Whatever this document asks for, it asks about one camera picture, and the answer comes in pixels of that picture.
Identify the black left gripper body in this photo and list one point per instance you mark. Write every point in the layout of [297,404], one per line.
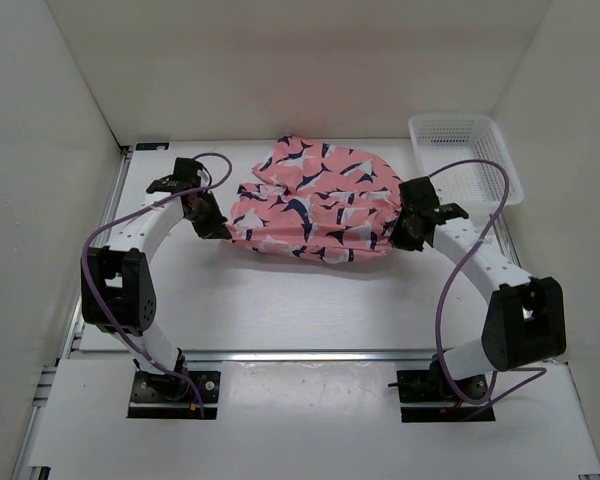
[206,217]

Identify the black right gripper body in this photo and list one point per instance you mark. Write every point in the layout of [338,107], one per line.
[402,235]

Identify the pink shark print shorts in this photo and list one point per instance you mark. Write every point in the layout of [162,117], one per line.
[319,202]

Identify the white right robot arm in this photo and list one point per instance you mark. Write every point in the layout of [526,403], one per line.
[525,319]

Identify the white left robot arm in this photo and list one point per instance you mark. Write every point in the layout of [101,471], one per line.
[118,295]

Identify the white perforated plastic basket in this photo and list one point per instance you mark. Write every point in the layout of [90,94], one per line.
[455,146]

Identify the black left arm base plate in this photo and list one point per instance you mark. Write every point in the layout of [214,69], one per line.
[163,397]

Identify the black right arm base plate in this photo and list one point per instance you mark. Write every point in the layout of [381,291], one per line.
[425,398]

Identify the aluminium front frame rail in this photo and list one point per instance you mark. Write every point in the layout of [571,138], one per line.
[391,355]

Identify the aluminium left frame rail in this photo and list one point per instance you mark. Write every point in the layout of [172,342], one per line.
[73,333]

